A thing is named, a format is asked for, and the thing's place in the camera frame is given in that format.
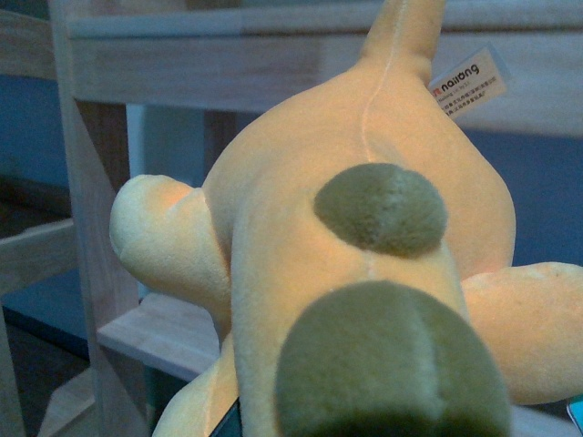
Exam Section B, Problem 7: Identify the wooden shelf unit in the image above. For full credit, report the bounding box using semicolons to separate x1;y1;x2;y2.
0;0;583;437

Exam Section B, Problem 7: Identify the yellow plush dinosaur toy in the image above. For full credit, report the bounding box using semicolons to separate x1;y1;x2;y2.
108;0;583;437

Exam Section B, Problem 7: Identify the white toy label tag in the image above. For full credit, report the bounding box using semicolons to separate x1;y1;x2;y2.
429;44;510;119

